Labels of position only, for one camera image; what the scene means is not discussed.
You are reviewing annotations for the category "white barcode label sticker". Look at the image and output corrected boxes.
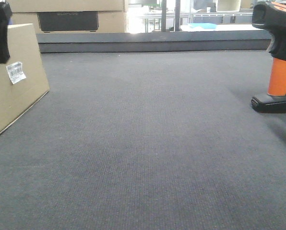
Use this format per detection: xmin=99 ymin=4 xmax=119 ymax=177
xmin=6 ymin=62 xmax=26 ymax=84

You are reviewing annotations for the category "orange black barcode scanner gun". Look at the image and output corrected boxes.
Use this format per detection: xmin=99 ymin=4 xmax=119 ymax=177
xmin=251 ymin=1 xmax=286 ymax=113

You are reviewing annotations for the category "light blue paper sheet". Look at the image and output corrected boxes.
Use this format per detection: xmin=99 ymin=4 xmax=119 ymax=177
xmin=188 ymin=23 xmax=217 ymax=31

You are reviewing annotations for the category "lower cardboard box black print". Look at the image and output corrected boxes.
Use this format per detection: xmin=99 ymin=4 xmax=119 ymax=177
xmin=12 ymin=11 xmax=127 ymax=34

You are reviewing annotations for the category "upper stacked cardboard box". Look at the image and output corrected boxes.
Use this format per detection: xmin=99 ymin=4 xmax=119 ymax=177
xmin=8 ymin=0 xmax=128 ymax=13

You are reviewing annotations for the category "dark vertical post pair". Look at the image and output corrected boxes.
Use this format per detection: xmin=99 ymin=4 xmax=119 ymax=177
xmin=160 ymin=0 xmax=181 ymax=32

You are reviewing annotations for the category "brown cardboard package box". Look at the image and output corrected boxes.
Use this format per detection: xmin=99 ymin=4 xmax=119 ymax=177
xmin=0 ymin=23 xmax=49 ymax=134

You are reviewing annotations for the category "dark grey table mat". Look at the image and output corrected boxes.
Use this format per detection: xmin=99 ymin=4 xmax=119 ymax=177
xmin=0 ymin=30 xmax=286 ymax=230

